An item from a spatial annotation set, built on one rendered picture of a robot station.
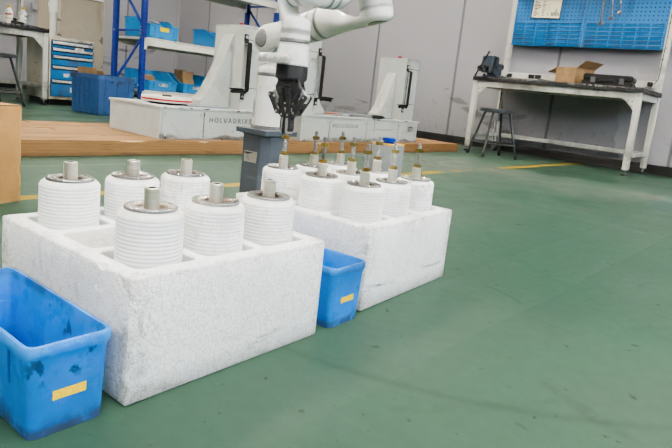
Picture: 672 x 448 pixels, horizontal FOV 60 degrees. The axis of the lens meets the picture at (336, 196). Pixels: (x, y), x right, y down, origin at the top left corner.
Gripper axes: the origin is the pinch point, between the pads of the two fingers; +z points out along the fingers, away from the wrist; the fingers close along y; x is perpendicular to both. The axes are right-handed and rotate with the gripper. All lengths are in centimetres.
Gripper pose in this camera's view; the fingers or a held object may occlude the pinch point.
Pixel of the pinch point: (286, 125)
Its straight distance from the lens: 141.3
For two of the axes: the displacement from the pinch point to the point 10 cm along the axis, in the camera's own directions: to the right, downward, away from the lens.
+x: -6.4, 0.7, -7.6
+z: -1.1, 9.8, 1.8
